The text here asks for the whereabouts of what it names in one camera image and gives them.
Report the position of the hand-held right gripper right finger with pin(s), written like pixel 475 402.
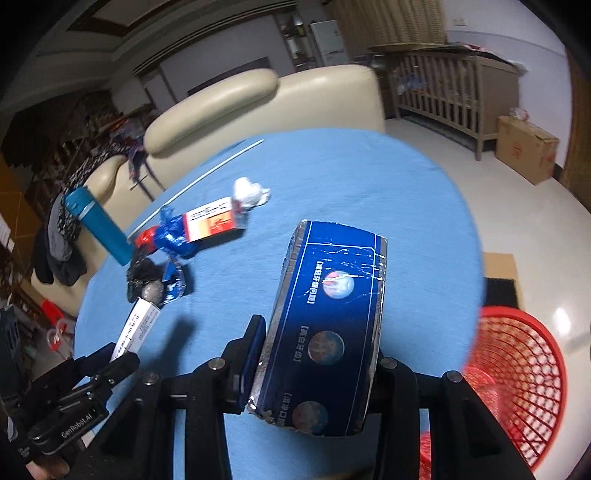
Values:
pixel 397 383

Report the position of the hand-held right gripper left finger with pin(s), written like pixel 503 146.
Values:
pixel 247 364

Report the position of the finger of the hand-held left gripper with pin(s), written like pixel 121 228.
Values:
pixel 99 357
pixel 120 369

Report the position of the white printed paper carton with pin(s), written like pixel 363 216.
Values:
pixel 136 327

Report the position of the dark blue planet-print box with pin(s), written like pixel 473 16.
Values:
pixel 332 323

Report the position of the red plastic mesh basket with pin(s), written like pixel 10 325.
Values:
pixel 521 369

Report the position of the white tissue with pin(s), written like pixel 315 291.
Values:
pixel 249 194

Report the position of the person's left hand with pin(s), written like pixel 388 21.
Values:
pixel 50 470

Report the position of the red plastic stool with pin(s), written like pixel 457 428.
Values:
pixel 51 311

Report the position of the black crumpled plastic bag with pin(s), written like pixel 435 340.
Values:
pixel 143 281

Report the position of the red foil wrapper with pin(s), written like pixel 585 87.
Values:
pixel 145 237

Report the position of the teal plastic bottle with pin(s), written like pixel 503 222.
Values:
pixel 99 221

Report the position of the black floor mat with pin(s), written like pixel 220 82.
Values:
pixel 501 293

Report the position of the blue foil wrapper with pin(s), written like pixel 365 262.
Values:
pixel 173 235

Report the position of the orange and white small carton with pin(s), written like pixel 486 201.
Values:
pixel 212 221

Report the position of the flat cardboard sheet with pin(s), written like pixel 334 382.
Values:
pixel 501 265

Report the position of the thin white rod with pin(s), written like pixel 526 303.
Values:
pixel 203 177

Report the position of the blue table cloth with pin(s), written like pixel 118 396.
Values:
pixel 346 184

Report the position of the colourful patterned cloth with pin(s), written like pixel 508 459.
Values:
pixel 134 147

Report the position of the beige leather sofa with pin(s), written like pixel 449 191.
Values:
pixel 277 101

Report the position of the brown cardboard box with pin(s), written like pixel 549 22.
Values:
pixel 524 147

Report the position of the wooden baby crib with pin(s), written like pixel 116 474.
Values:
pixel 461 92

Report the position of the metal storage shelf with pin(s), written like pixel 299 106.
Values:
pixel 295 41

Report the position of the white refrigerator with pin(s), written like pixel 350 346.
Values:
pixel 328 44

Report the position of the beige curtain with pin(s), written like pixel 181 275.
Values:
pixel 392 23

